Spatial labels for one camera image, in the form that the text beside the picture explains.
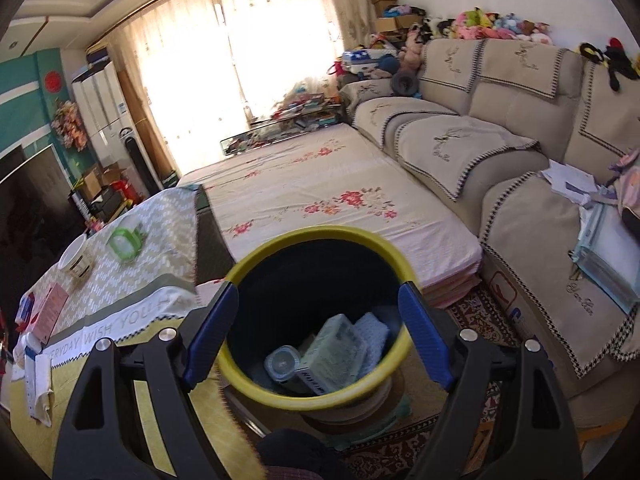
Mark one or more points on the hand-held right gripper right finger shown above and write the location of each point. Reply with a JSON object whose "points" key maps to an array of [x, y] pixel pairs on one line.
{"points": [[425, 332]]}

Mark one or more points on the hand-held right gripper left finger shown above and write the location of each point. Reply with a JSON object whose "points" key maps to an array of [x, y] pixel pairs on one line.
{"points": [[212, 332]]}

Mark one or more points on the white foam net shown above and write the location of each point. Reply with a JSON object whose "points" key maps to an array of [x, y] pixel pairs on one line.
{"points": [[375, 332]]}

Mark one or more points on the black bin with yellow rim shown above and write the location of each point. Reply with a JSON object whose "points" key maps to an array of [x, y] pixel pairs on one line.
{"points": [[260, 391]]}

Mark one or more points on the white bottle with green label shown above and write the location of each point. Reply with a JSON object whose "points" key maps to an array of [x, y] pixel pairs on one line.
{"points": [[282, 364]]}

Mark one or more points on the green and white carton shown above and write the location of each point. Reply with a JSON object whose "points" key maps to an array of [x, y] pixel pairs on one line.
{"points": [[335, 350]]}

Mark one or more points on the clear jar with green lid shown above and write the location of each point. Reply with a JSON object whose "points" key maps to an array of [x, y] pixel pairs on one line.
{"points": [[125, 242]]}

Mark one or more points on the white paper bowl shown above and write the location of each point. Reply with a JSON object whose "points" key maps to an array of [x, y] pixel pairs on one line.
{"points": [[75, 255]]}

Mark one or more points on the pink milk carton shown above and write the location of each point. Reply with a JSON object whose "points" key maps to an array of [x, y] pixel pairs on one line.
{"points": [[50, 310]]}

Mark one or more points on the paper cup with pink heart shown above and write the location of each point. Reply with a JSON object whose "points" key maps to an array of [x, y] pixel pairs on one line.
{"points": [[30, 346]]}

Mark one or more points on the patterned red rug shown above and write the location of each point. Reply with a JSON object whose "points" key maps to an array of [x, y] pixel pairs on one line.
{"points": [[480, 320]]}

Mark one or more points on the small round stool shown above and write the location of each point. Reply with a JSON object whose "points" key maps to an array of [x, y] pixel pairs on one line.
{"points": [[350, 420]]}

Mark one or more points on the mattress with floral sheet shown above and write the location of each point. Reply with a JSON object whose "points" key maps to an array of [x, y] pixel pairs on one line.
{"points": [[325, 210]]}

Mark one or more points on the beige sofa with embroidered covers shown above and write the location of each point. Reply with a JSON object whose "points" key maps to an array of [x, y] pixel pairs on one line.
{"points": [[500, 160]]}

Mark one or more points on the blue and red tissue pack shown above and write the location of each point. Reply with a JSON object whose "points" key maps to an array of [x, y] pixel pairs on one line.
{"points": [[25, 307]]}

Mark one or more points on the white tower fan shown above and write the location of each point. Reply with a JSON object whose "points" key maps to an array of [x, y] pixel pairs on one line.
{"points": [[134, 160]]}

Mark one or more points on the open cardboard boxes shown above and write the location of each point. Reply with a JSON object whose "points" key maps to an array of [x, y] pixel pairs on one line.
{"points": [[97, 180]]}

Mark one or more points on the stack of blue plastic folders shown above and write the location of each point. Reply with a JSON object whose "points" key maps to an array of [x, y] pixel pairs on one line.
{"points": [[605, 260]]}

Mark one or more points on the large curved television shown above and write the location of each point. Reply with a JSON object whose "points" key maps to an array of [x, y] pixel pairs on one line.
{"points": [[35, 220]]}

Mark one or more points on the loose white papers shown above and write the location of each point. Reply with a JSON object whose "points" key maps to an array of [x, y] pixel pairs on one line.
{"points": [[570, 180]]}

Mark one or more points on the glass coffee table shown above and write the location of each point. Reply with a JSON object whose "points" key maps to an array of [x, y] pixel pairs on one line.
{"points": [[280, 130]]}

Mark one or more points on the white standing air conditioner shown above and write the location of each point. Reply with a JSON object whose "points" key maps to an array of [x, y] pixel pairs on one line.
{"points": [[102, 110]]}

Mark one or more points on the grey neck pillow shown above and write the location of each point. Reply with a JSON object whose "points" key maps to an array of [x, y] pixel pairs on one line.
{"points": [[405, 82]]}

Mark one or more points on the pink artificial flower bunch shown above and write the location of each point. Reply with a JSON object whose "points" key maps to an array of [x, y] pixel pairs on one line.
{"points": [[70, 125]]}

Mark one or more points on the cream sheer curtains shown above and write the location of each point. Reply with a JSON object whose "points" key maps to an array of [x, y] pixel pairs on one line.
{"points": [[225, 60]]}

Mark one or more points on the blue and white starred bag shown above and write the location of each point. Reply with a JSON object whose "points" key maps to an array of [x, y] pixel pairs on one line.
{"points": [[365, 62]]}

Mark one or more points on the row of plush toys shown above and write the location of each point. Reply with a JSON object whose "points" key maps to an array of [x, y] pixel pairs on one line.
{"points": [[480, 22]]}

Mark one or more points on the black and yellow plush toy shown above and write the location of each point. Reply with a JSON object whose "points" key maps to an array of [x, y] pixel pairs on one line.
{"points": [[612, 62]]}

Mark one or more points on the stack of cardboard boxes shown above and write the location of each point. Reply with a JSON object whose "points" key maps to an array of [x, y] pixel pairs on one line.
{"points": [[385, 2]]}

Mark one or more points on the red round wall sticker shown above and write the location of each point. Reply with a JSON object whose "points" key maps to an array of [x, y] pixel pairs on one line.
{"points": [[53, 81]]}

